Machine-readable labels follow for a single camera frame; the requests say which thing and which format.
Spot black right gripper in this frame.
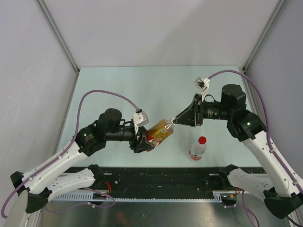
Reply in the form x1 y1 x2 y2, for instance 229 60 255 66
174 94 232 127

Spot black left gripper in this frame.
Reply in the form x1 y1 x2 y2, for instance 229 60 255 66
106 125 154 153

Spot amber tea bottle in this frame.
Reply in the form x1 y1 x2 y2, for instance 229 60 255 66
145 119 175 147

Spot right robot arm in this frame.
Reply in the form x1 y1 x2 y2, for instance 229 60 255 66
172 84 303 219

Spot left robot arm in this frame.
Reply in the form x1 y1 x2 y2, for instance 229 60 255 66
10 108 155 214

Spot red cap water bottle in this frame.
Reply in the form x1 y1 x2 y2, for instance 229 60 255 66
189 136 207 161

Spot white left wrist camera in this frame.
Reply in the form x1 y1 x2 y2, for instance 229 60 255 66
133 111 149 133

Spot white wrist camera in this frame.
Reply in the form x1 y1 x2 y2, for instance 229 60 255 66
194 77 210 101
133 111 149 133

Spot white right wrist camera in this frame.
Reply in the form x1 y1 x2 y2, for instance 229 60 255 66
194 77 210 101

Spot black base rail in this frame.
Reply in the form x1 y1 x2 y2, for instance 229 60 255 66
59 166 268 198

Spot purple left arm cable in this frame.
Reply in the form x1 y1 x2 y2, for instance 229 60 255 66
0 89 143 218

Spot white slotted cable duct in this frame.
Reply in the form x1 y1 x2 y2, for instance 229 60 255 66
52 192 226 203

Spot aluminium corner frame post right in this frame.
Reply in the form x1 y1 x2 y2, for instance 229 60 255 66
242 0 289 74

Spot aluminium corner frame post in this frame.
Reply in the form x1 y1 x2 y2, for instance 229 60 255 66
242 0 289 74
35 0 80 74

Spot aluminium corner frame post left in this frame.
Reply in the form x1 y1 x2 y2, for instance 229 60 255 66
35 0 80 74

